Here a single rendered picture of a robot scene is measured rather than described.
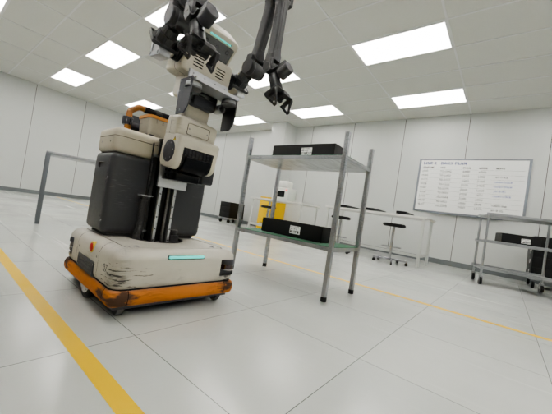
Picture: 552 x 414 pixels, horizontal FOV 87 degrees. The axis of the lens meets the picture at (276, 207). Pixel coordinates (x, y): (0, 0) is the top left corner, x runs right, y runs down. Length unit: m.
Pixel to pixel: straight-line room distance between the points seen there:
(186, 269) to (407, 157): 6.09
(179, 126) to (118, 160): 0.35
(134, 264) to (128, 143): 0.61
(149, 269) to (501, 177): 6.16
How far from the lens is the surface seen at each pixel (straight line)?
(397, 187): 6.90
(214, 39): 1.59
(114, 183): 1.58
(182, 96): 1.42
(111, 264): 1.32
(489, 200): 6.58
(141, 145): 1.63
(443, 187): 6.69
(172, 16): 1.42
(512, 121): 6.93
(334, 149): 2.11
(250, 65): 1.63
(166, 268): 1.37
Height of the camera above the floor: 0.52
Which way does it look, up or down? 1 degrees up
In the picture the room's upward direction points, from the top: 9 degrees clockwise
